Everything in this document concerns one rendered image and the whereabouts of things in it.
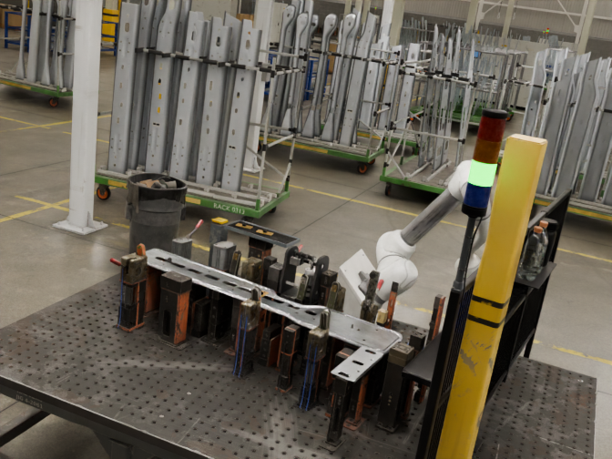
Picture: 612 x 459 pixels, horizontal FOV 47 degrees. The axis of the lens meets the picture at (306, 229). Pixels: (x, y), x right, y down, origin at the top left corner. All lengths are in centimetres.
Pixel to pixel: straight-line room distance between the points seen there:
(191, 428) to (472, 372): 111
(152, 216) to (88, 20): 179
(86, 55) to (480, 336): 496
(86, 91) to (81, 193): 93
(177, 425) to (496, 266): 136
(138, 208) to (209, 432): 332
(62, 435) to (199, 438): 137
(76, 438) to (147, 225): 238
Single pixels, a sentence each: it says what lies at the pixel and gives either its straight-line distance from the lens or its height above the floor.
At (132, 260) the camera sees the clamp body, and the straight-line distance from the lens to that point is 336.
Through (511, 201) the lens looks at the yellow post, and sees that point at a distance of 214.
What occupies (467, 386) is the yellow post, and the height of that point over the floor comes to 121.
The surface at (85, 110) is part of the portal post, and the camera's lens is 663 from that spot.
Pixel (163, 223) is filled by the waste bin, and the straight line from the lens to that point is 591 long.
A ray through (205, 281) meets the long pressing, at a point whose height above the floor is 100.
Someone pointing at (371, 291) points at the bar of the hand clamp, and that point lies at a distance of 314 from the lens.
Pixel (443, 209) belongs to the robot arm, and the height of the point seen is 139.
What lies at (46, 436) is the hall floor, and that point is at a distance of 403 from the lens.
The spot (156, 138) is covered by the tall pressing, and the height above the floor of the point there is 69.
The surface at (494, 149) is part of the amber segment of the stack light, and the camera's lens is 200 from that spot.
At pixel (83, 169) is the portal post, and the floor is 58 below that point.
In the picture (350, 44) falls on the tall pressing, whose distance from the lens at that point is 1095.
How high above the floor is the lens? 229
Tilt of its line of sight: 18 degrees down
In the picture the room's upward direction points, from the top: 8 degrees clockwise
